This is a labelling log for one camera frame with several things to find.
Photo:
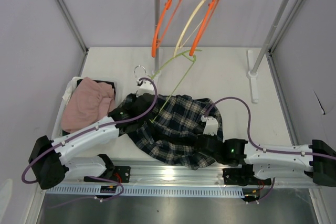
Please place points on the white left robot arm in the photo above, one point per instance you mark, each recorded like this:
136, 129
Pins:
53, 161

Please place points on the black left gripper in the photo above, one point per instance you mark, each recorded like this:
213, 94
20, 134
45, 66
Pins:
133, 95

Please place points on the navy plaid skirt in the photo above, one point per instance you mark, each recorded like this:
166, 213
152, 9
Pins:
170, 131

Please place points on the right orange hanger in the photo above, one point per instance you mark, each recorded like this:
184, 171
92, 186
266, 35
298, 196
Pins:
210, 11

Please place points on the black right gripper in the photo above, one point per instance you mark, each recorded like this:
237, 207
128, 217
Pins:
214, 137

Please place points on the white perforated laundry basket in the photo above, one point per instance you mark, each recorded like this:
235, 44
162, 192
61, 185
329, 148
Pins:
70, 88

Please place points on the white slotted cable duct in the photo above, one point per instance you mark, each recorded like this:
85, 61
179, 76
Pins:
154, 191

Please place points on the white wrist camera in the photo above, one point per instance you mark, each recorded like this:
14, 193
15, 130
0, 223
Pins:
211, 125
145, 87

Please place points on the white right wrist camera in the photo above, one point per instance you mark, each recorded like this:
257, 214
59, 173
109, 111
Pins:
211, 125

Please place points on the pink garment in basket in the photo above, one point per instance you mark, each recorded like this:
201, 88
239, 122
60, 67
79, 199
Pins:
89, 103

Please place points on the white clothes rack with rail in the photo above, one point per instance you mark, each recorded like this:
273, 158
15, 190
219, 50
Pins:
164, 12

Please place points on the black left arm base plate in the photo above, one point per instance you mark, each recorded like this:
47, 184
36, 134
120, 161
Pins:
120, 174

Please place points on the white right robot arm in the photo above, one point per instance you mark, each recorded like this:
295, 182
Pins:
248, 164

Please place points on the green hanger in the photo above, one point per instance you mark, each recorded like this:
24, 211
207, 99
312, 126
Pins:
151, 78

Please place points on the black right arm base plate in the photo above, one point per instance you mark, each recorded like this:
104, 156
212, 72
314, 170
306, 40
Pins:
244, 176

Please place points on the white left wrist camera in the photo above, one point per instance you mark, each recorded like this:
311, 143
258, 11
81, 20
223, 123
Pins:
145, 87

